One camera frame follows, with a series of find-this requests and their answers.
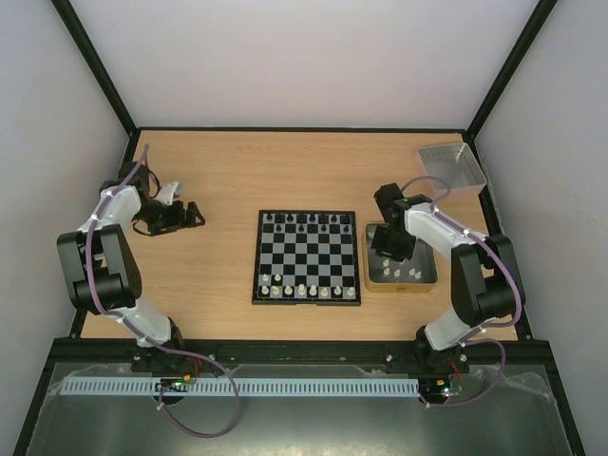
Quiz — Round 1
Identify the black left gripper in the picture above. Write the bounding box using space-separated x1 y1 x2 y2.
134 199 205 237

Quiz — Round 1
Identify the yellow metal tin box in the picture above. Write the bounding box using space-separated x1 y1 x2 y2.
362 223 438 293

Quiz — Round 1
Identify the black white chess board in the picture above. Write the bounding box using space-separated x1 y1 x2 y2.
252 210 362 307

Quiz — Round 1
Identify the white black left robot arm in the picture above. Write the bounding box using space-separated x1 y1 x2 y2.
57 162 205 350

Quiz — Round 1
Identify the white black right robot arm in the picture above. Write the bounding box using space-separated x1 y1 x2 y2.
371 184 525 372

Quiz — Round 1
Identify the empty metal tin lid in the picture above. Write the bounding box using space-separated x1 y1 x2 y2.
416 142 487 199

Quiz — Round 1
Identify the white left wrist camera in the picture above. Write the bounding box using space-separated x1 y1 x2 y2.
154 181 182 206

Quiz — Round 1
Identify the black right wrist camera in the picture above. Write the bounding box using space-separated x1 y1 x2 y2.
373 182 404 223

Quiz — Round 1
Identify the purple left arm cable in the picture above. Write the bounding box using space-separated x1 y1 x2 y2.
85 142 242 438

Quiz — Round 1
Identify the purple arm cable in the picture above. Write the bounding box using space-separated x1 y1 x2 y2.
401 176 523 409
85 142 242 438

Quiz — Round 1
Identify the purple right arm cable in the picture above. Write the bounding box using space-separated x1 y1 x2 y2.
401 176 523 409

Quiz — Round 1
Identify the white slotted cable duct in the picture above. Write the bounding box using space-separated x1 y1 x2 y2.
60 376 419 398

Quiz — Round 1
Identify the black aluminium frame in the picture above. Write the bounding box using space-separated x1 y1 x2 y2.
13 1 585 455

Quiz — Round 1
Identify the metal base plate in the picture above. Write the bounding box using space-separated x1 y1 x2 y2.
27 364 570 455

